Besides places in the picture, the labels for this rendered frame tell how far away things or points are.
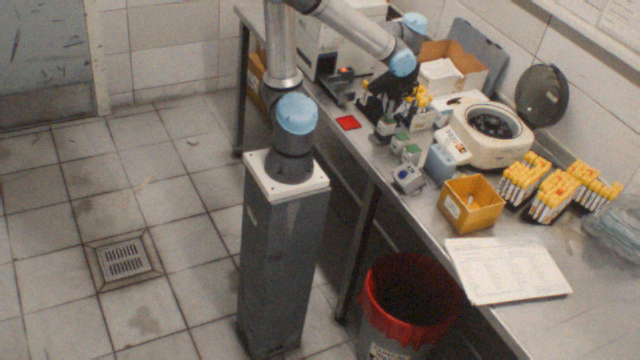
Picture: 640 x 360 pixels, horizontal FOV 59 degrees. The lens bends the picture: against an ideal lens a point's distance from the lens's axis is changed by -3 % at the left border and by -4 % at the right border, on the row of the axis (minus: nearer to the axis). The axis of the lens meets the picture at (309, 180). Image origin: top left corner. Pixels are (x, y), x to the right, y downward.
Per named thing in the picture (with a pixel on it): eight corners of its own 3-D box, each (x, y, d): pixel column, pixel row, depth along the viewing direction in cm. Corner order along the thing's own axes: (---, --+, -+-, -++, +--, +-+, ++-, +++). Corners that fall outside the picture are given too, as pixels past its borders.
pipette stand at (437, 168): (418, 170, 186) (425, 145, 180) (436, 166, 189) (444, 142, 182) (433, 190, 180) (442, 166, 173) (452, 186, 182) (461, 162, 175)
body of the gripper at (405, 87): (416, 99, 184) (425, 66, 177) (393, 103, 181) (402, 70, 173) (402, 86, 189) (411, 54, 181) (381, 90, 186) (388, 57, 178)
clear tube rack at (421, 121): (378, 101, 214) (382, 84, 209) (400, 96, 218) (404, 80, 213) (409, 133, 201) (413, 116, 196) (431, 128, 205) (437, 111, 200)
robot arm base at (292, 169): (269, 187, 168) (272, 160, 161) (259, 154, 178) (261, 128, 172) (319, 182, 172) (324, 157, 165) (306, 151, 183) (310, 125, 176)
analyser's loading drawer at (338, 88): (312, 74, 218) (313, 62, 215) (327, 72, 221) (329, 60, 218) (338, 104, 205) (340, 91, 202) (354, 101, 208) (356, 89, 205)
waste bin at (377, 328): (328, 330, 240) (345, 261, 211) (400, 302, 255) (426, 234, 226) (374, 407, 216) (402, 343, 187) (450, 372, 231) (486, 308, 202)
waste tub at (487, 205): (434, 205, 174) (443, 180, 168) (470, 197, 179) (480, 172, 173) (459, 236, 166) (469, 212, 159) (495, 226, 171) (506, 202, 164)
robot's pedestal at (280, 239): (254, 364, 224) (271, 204, 167) (235, 324, 237) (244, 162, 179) (300, 347, 232) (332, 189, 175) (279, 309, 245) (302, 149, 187)
